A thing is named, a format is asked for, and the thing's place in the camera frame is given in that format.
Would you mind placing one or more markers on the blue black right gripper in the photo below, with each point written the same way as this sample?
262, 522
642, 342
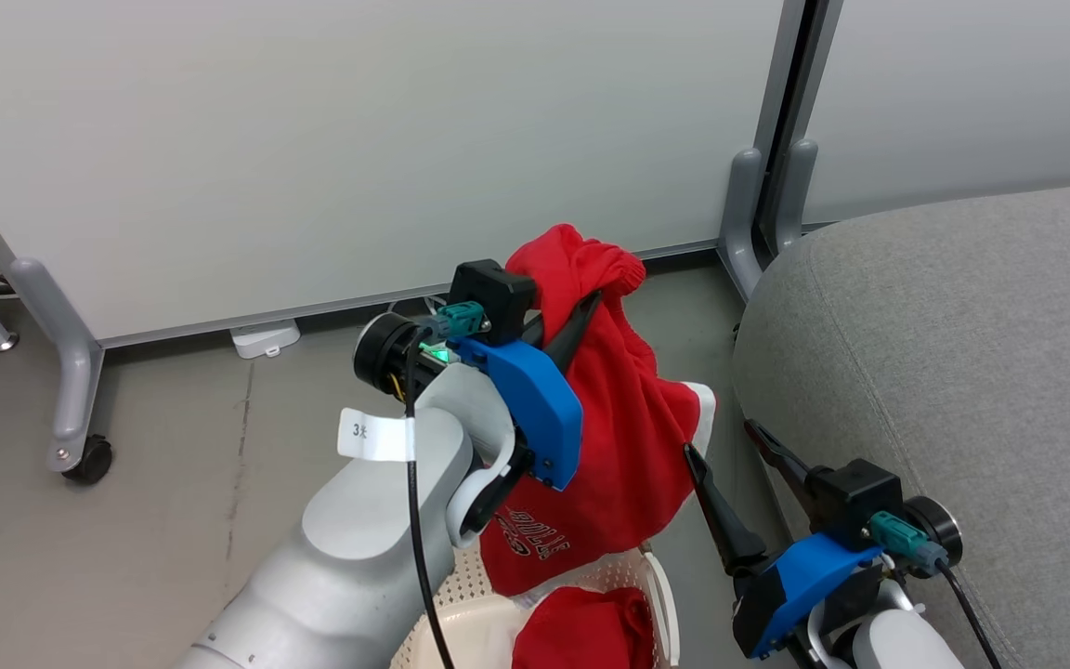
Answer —
804, 576

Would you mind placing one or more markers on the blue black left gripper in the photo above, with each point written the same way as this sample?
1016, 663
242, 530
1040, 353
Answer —
540, 409

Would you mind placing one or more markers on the red printed garment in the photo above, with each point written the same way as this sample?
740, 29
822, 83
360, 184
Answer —
628, 446

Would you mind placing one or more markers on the red garment white stripes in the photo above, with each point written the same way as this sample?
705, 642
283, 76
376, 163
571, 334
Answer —
581, 632

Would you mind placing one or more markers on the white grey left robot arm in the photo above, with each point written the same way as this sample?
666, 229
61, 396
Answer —
358, 548

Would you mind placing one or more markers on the cream plastic laundry basket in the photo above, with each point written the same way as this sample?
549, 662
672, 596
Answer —
475, 613

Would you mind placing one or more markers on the white paper label tag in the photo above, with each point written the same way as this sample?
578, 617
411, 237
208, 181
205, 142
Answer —
372, 435

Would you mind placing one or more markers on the grey partition foot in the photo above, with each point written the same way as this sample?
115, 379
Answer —
71, 372
797, 186
741, 232

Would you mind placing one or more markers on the grey fabric sofa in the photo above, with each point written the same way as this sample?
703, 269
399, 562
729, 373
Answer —
962, 353

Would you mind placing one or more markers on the white plastic floor box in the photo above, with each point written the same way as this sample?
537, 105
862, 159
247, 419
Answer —
266, 338

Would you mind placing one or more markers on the white partition panel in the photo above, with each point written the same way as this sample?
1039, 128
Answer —
962, 93
312, 139

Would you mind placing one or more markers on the black caster wheel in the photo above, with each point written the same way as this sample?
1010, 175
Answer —
91, 461

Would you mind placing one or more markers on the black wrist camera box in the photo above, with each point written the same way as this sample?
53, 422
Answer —
493, 290
855, 502

